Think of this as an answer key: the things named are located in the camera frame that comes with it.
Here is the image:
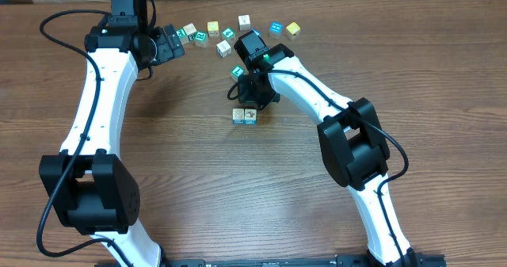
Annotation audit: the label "green L block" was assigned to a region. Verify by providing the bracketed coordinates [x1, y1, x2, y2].
[231, 66, 245, 82]

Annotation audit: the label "acorn block yellow sides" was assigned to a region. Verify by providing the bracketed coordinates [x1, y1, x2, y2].
[244, 109, 257, 124]

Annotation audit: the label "owl block blue side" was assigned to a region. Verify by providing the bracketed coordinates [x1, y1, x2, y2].
[232, 109, 245, 124]

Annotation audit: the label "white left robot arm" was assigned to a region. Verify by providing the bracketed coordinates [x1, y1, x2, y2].
[36, 25, 185, 266]

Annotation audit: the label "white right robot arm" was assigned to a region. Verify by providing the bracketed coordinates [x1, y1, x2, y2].
[234, 44, 417, 266]

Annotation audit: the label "green C block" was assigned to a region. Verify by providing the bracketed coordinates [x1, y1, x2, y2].
[176, 28, 189, 45]

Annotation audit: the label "beige top block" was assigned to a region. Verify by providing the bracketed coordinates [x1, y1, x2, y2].
[183, 23, 197, 41]

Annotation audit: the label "green R block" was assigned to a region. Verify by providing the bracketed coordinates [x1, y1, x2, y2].
[194, 31, 209, 48]

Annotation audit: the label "yellow top block left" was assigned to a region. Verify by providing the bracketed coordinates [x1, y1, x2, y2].
[207, 21, 220, 37]

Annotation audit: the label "white plain block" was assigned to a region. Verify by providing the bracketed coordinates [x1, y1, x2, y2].
[216, 40, 232, 58]

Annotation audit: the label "green 4 block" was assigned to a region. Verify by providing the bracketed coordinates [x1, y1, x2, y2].
[221, 27, 236, 43]

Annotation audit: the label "blue top block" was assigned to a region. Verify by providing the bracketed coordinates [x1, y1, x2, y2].
[269, 21, 283, 39]

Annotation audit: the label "white block with drawing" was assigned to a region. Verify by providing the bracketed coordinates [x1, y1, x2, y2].
[238, 15, 251, 31]

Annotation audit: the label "yellow top block far right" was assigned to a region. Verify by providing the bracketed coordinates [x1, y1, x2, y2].
[285, 22, 301, 40]

